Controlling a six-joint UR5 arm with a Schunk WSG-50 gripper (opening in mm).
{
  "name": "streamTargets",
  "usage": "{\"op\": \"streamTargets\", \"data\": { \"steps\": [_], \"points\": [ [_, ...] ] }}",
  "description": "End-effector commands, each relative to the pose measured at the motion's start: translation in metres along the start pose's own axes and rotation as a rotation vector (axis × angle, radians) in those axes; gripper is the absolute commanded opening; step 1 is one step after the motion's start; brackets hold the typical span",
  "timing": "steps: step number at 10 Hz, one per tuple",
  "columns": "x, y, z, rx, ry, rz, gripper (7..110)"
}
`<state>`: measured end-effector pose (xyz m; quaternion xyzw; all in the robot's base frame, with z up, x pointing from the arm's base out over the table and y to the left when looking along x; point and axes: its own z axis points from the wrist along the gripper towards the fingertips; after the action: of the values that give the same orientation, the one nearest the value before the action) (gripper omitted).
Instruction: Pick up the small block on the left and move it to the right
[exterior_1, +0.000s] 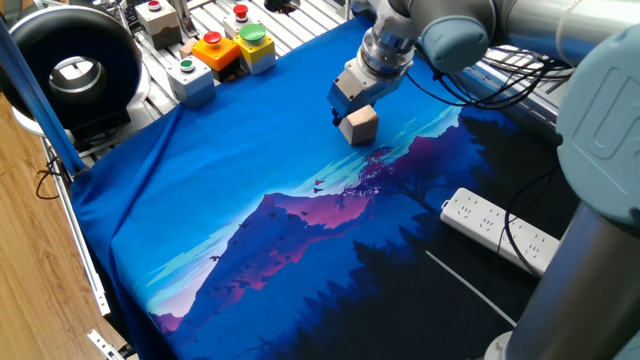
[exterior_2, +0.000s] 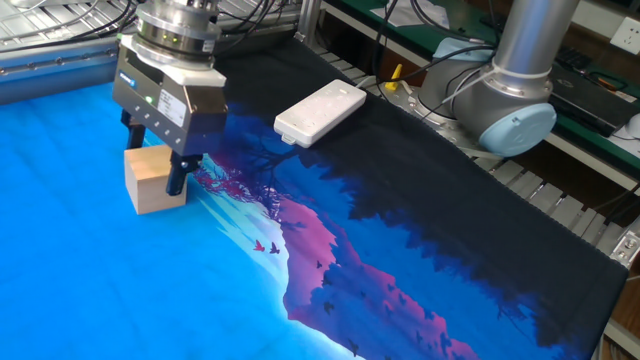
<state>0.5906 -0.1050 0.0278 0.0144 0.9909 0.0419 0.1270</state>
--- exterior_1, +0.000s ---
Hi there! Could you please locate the silver Schunk gripper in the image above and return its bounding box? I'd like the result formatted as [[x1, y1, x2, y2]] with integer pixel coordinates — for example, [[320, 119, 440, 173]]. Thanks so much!
[[327, 55, 415, 127]]

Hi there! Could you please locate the light wooden cube block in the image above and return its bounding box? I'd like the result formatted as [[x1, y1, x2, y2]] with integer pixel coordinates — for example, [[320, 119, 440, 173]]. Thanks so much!
[[338, 103, 380, 147]]

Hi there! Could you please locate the tiny wooden block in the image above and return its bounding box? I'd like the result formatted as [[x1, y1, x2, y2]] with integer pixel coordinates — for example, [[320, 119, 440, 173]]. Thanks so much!
[[178, 38, 199, 60]]

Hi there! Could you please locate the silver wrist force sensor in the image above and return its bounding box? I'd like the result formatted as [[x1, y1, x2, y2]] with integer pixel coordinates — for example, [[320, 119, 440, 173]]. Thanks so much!
[[357, 27, 416, 79]]

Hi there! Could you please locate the yellow box green mushroom button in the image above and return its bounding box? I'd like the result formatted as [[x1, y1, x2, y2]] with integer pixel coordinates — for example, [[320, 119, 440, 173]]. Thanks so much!
[[232, 23, 277, 76]]

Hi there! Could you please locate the blue mountain print cloth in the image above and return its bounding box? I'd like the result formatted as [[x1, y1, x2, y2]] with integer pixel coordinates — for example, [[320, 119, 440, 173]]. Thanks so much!
[[69, 16, 581, 360]]

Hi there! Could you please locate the orange box red mushroom button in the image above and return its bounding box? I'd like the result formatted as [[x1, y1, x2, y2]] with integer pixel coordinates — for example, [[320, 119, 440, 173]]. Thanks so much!
[[191, 30, 242, 81]]

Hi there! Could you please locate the white box red button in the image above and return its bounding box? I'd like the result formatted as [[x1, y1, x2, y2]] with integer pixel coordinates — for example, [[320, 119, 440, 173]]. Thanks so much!
[[222, 3, 251, 39]]

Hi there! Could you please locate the grey box small green button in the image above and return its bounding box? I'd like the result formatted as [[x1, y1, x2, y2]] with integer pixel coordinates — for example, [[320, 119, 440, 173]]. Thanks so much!
[[165, 57, 218, 110]]

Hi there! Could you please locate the white power strip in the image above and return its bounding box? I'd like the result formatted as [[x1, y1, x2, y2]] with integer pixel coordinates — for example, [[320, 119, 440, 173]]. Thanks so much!
[[439, 187, 561, 279]]

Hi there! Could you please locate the grey box red button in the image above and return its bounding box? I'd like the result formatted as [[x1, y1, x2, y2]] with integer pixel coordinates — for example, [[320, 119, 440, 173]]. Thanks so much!
[[134, 0, 184, 51]]

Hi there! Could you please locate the white zip tie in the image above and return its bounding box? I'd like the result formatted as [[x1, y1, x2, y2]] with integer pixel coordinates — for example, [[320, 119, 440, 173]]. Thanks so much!
[[424, 249, 518, 328]]

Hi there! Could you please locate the black keyboard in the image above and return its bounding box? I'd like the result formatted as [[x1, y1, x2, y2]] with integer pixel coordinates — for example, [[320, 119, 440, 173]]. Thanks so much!
[[110, 0, 151, 30]]

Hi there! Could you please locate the blue metal pole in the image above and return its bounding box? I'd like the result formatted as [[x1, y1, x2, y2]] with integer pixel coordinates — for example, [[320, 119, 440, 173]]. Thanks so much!
[[0, 17, 87, 177]]

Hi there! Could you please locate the black gripper cable green plug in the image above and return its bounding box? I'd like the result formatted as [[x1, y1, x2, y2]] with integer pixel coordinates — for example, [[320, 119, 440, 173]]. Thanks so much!
[[404, 44, 576, 111]]

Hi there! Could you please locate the aluminium table edge rail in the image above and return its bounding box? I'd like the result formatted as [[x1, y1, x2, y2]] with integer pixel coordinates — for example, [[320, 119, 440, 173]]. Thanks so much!
[[459, 69, 564, 134]]

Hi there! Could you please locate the grey metal stand bracket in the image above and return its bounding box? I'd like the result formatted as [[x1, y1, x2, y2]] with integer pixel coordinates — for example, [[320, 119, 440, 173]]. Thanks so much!
[[168, 0, 200, 40]]

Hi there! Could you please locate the thin black hanging cable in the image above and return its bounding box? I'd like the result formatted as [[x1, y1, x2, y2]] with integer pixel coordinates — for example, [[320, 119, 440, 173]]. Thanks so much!
[[502, 167, 559, 276]]

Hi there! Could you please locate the black round ring lamp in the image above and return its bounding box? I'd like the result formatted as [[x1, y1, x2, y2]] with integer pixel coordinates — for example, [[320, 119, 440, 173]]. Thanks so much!
[[0, 4, 151, 146]]

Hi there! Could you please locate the white table side rail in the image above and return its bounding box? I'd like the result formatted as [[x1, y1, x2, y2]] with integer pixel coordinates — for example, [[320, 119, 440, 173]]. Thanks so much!
[[39, 137, 112, 317]]

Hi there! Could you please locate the black cable loop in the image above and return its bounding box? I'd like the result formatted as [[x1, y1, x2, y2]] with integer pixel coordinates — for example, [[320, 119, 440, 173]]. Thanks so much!
[[34, 154, 69, 201]]

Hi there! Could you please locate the white angle bracket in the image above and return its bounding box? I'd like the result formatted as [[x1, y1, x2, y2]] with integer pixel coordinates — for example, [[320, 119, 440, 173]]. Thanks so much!
[[87, 328, 126, 360]]

